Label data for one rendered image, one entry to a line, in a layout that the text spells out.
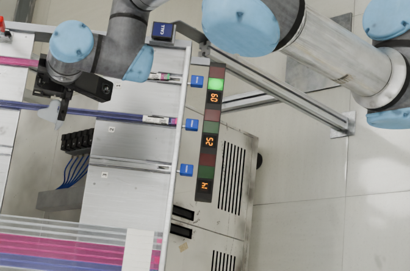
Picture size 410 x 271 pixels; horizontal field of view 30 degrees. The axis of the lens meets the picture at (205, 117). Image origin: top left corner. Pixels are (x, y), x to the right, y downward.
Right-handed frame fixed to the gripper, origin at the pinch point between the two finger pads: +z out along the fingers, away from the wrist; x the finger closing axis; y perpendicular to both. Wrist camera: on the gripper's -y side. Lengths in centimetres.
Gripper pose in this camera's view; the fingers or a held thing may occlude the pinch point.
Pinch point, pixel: (64, 99)
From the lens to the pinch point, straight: 174.6
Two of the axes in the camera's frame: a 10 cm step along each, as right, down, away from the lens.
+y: -9.6, -1.9, -2.2
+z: -2.7, 2.9, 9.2
